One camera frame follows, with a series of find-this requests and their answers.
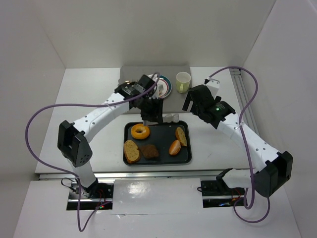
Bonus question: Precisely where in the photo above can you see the metal food tongs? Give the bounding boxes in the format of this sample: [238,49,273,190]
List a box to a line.
[143,114,179,126]

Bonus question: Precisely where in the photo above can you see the small seeded bread slice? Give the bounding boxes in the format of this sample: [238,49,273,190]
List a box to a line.
[175,127,187,147]

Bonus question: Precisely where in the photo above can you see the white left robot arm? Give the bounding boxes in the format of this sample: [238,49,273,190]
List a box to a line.
[57,76,163,197]

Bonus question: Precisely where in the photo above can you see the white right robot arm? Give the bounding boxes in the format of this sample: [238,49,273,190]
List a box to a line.
[183,85,293,198]

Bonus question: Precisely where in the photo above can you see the dark brown chocolate bread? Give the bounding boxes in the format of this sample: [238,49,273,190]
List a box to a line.
[140,144,159,160]

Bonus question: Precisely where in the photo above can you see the orange bread roll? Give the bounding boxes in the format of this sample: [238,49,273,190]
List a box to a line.
[169,139,181,156]

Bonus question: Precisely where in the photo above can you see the oval seeded bread slice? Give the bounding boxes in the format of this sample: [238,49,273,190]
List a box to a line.
[123,140,141,164]

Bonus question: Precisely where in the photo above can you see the white plate teal rim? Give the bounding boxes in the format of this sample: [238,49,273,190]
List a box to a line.
[147,74,172,99]

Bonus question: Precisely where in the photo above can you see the pale green mug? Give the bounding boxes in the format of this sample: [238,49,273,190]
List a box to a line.
[176,72,191,94]

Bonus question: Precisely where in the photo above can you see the orange glazed donut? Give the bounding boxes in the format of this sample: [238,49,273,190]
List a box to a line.
[131,123,150,140]

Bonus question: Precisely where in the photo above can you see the black rectangular tray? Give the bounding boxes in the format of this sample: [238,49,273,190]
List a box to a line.
[122,120,192,166]

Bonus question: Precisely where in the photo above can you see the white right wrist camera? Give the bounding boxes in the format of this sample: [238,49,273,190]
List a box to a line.
[204,77,220,97]

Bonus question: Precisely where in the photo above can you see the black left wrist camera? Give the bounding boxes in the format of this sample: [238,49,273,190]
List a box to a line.
[137,74,155,91]

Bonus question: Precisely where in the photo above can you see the aluminium rail right side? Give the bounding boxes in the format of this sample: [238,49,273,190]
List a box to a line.
[229,68,260,136]

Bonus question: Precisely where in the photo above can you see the aluminium rail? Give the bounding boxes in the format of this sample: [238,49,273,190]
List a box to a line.
[38,169,231,180]
[229,68,260,136]

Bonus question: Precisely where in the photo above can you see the aluminium rail front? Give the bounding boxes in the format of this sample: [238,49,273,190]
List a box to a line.
[38,169,231,180]

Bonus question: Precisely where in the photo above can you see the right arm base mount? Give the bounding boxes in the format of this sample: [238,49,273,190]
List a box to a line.
[197,180,245,208]

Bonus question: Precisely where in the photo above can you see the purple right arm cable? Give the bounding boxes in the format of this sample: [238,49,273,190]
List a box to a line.
[209,65,270,223]

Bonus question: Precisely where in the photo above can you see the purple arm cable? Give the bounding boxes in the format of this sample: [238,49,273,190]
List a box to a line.
[25,72,161,233]
[209,65,270,223]

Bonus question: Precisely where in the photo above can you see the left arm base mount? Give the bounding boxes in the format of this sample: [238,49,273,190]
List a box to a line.
[61,178,114,211]

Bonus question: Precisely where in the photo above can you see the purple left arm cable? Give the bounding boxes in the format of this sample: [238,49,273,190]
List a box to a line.
[25,72,161,233]

